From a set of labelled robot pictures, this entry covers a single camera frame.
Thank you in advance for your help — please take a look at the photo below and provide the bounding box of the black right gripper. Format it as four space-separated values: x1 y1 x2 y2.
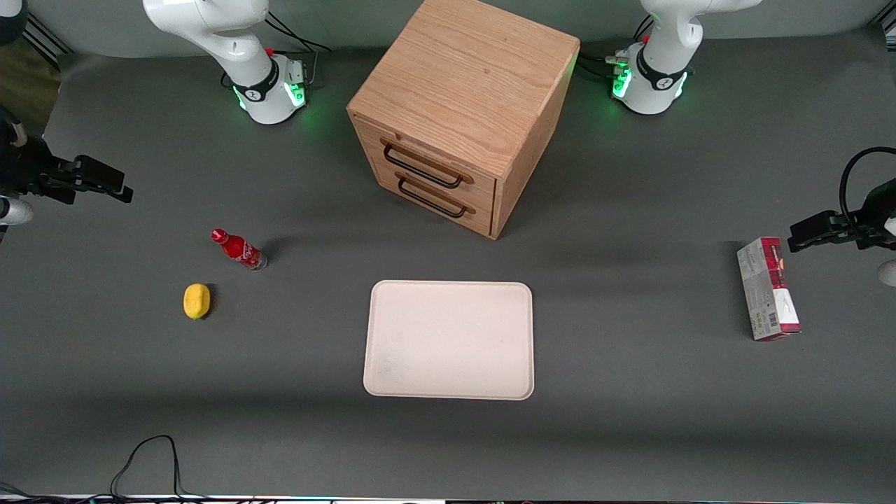
0 136 134 204

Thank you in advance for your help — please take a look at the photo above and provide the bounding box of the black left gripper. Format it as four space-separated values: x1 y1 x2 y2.
788 178 896 253

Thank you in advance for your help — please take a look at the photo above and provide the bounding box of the red coke bottle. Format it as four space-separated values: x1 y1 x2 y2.
211 228 268 272

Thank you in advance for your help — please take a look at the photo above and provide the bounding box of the beige plastic tray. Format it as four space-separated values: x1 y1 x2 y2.
363 280 536 401

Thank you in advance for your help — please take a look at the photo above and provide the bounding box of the grey red carton box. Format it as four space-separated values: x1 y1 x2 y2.
736 237 802 342

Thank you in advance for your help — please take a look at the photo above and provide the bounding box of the yellow lemon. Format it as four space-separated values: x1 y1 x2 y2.
183 283 211 321

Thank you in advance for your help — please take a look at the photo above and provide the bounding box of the wooden two-drawer cabinet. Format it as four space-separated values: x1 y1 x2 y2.
346 0 581 241

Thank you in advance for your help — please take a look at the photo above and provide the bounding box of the black left gripper cable loop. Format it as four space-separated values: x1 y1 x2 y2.
839 146 896 226

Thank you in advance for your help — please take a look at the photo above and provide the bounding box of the black right base cable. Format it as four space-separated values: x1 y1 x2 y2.
266 10 333 90

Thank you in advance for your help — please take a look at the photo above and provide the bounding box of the black base cable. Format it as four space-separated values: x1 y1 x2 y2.
578 15 655 79
266 10 333 90

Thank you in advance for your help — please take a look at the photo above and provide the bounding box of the black left base cable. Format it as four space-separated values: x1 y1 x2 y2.
578 15 655 79

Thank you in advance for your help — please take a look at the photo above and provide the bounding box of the black table-edge cable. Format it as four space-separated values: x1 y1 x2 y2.
0 434 211 504

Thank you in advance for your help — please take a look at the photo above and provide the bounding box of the black long drawer handle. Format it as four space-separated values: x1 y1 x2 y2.
381 139 475 190

